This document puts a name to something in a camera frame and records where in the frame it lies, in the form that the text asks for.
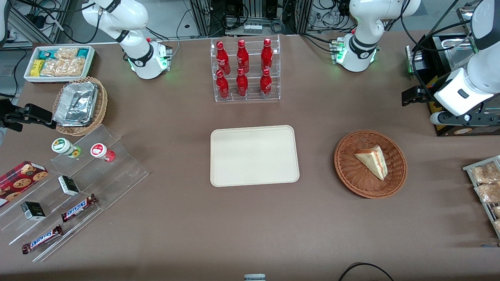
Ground brown round wicker basket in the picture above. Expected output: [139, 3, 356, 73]
[334, 130, 408, 199]

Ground stacked aluminium foil containers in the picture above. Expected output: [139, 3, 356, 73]
[53, 81, 98, 126]

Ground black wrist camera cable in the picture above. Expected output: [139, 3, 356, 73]
[399, 0, 483, 92]

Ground red plaid cookie box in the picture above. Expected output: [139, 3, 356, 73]
[0, 161, 49, 204]

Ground triangular sandwich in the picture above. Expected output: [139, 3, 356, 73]
[354, 146, 388, 181]

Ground clear bag of pastries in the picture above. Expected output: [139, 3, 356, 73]
[474, 182, 500, 204]
[470, 162, 500, 185]

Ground black food warmer machine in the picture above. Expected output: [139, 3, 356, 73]
[402, 6, 500, 137]

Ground snickers chocolate bar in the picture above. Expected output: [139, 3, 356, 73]
[61, 194, 98, 223]
[21, 224, 63, 255]

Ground clear acrylic stepped display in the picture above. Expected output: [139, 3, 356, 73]
[0, 124, 149, 263]

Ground red cola bottle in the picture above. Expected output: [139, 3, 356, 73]
[236, 68, 249, 98]
[259, 68, 273, 98]
[216, 69, 230, 100]
[216, 41, 231, 75]
[261, 38, 274, 72]
[236, 39, 250, 74]

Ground clear acrylic bottle rack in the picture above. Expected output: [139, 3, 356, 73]
[211, 35, 281, 103]

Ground clear cracker bag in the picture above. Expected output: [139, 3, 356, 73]
[41, 57, 86, 77]
[55, 47, 79, 60]

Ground black cable loop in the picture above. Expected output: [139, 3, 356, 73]
[337, 262, 395, 281]

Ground green lid snack cup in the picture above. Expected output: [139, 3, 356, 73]
[51, 138, 82, 158]

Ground small black box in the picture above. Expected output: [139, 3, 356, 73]
[20, 201, 46, 221]
[58, 175, 80, 197]

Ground white rectangular snack bin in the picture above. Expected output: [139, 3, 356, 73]
[24, 45, 96, 84]

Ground beige rectangular tray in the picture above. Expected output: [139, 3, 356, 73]
[210, 125, 300, 187]

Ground tan oval wicker basket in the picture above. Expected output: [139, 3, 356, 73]
[52, 76, 108, 137]

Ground tray of packaged crackers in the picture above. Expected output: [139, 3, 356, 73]
[462, 155, 500, 239]

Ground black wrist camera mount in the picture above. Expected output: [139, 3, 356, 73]
[430, 102, 500, 126]

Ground red lid snack cup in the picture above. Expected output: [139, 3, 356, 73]
[90, 143, 116, 163]

